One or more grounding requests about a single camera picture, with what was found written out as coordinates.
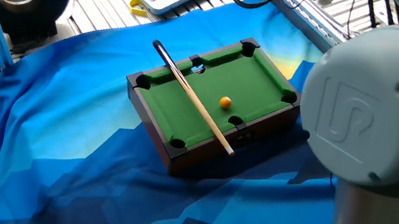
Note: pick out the mini pool table green felt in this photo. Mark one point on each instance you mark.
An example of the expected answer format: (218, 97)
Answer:
(253, 84)

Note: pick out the orange pool ball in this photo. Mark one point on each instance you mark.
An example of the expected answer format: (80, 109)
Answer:
(225, 103)

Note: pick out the yellow plastic hook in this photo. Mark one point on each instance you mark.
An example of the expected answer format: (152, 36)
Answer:
(139, 12)

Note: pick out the blue mountain print cloth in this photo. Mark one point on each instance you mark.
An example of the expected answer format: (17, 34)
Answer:
(81, 107)

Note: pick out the grey aluminium rail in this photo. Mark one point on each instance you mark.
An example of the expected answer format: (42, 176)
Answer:
(301, 23)

